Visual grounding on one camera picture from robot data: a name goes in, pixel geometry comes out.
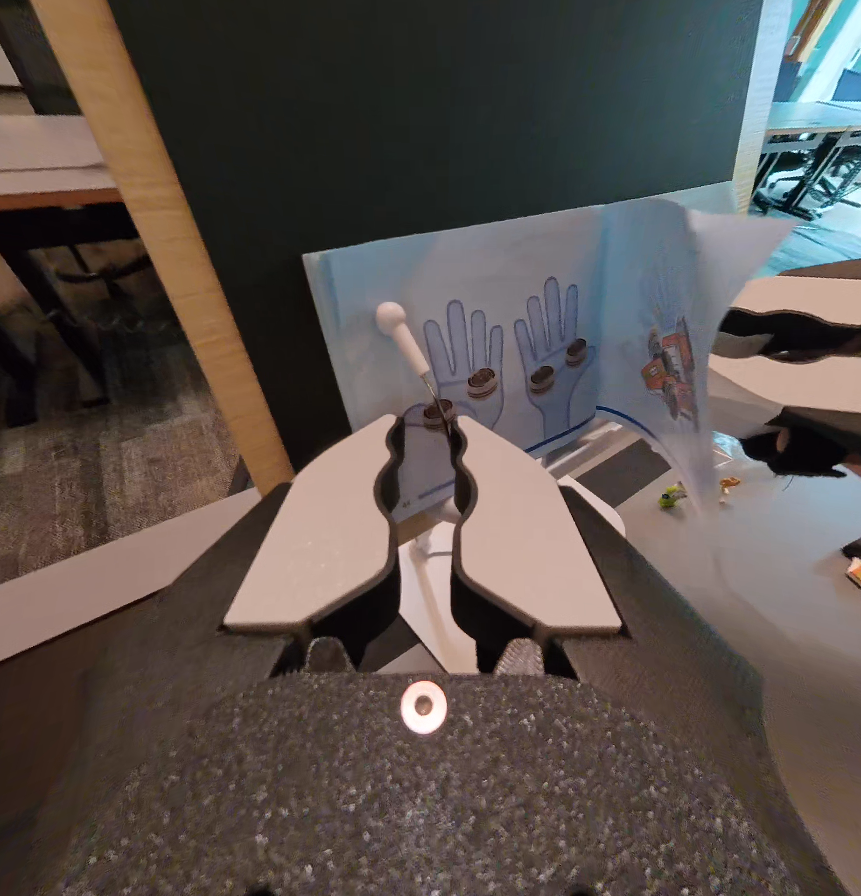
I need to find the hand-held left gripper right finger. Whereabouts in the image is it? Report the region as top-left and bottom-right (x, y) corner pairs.
(452, 418), (623, 659)

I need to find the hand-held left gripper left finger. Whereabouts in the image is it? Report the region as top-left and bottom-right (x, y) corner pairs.
(224, 416), (403, 652)

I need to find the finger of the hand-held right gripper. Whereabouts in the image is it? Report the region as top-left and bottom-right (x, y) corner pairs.
(711, 273), (861, 368)
(708, 350), (861, 421)

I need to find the white booklet stand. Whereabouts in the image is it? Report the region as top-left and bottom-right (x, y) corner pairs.
(375, 301), (641, 676)

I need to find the black office chair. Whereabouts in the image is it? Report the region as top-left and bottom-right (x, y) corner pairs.
(753, 140), (861, 221)

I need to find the lego instruction booklet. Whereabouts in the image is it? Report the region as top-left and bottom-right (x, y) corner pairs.
(302, 196), (795, 522)

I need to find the small wooden desk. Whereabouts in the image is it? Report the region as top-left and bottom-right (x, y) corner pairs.
(0, 112), (140, 421)

